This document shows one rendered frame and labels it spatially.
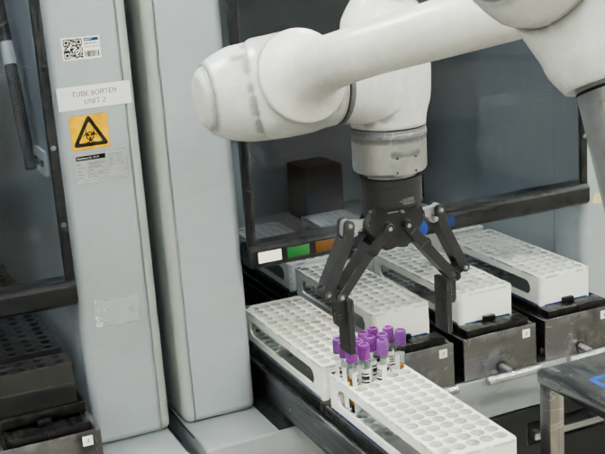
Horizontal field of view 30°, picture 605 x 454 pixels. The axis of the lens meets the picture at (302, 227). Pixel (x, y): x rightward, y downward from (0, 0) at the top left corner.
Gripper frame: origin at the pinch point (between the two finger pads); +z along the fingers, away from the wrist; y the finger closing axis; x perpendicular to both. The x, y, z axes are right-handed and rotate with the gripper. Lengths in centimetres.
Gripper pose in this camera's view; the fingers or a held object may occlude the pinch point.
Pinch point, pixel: (396, 331)
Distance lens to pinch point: 141.6
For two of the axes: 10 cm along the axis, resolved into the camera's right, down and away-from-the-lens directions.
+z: 0.6, 9.6, 2.6
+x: -4.1, -2.2, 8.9
